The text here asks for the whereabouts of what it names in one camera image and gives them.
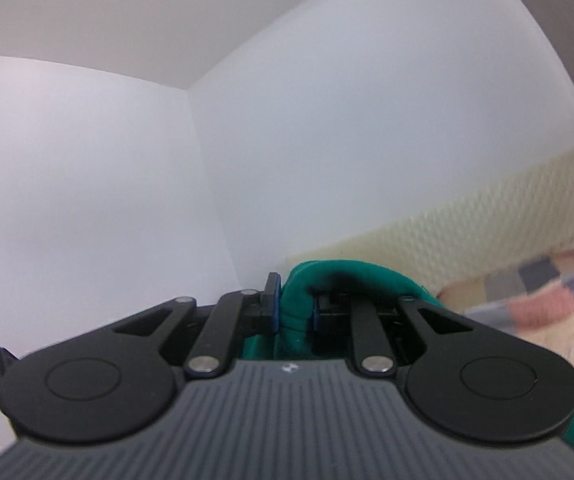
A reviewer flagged green hoodie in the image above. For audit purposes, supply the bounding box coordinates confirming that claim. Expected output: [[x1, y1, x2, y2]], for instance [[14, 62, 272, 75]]
[[240, 259, 574, 462]]

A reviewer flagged patchwork blanket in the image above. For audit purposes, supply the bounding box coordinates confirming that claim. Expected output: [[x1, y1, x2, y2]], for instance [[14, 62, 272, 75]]
[[437, 249, 574, 402]]

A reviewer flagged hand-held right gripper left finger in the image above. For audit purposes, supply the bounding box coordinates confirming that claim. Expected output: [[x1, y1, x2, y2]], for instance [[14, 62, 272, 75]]
[[112, 272, 283, 379]]

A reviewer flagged cream quilted headboard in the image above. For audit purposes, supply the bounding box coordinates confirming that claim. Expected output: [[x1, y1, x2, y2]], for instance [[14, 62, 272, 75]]
[[282, 140, 574, 295]]

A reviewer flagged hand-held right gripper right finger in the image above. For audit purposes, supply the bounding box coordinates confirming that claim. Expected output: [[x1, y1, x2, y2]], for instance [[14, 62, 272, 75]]
[[311, 290, 474, 377]]

